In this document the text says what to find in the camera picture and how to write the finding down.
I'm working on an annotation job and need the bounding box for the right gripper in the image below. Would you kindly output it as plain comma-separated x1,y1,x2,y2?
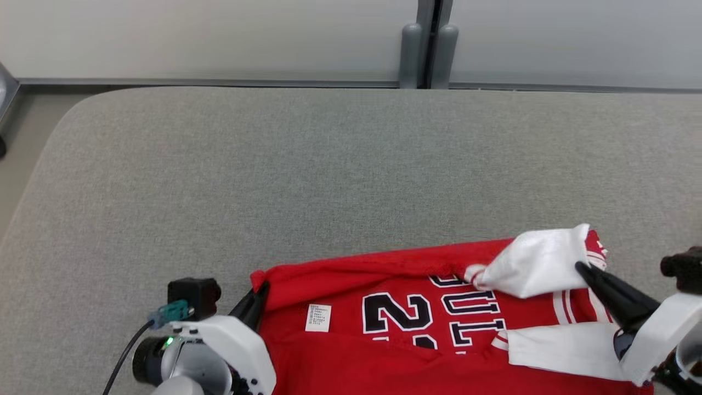
575,262,702,385

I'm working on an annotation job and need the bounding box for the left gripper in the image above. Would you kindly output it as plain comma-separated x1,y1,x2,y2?
170,281,276,395

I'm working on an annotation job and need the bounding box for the red jersey black lettering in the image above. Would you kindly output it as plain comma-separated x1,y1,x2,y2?
251,223,654,395

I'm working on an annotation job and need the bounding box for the grey partition foot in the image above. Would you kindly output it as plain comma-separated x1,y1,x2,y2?
0,61,21,160

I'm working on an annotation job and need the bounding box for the teal cable connector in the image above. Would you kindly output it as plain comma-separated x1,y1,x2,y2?
148,300,194,330

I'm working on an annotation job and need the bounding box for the thin black cable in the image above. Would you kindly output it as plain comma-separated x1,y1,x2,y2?
101,320,155,395

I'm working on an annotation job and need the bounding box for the grey partition post pair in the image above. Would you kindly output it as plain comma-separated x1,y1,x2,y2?
399,0,459,89

